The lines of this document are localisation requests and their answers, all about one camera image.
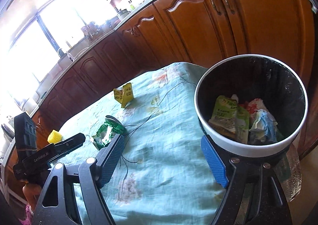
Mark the white printed wrapper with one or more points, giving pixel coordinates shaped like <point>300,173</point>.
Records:
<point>263,128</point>

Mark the crushed green can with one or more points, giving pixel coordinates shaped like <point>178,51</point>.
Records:
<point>107,132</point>

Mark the person's left hand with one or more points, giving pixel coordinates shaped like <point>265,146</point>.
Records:
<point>32,192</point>

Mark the teal floral tablecloth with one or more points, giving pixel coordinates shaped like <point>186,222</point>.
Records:
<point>162,176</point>

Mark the wooden kitchen cabinets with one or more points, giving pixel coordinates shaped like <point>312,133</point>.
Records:
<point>287,31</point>

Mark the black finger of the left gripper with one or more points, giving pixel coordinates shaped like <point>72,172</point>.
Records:
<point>53,152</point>

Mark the yellow sponge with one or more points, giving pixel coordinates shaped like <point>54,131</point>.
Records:
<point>54,137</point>

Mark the pink fuzzy sleeve forearm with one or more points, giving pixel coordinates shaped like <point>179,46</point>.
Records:
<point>28,216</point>

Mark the yellow carton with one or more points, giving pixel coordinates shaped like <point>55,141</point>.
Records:
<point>124,95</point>

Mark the metal pot on counter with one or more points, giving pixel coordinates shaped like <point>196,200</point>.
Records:
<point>122,14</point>

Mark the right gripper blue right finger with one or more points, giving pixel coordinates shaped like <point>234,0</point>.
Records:
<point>268,204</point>

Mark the kitchen faucet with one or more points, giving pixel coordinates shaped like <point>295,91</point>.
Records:
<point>62,54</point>

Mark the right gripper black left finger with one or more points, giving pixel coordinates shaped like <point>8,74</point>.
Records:
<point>57,201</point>

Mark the green drink pouch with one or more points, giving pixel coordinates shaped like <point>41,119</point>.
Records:
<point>230,119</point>

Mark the grey kitchen countertop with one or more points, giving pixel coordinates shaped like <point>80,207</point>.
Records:
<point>157,34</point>

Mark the black white-rimmed trash bin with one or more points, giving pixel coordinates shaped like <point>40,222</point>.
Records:
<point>253,76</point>

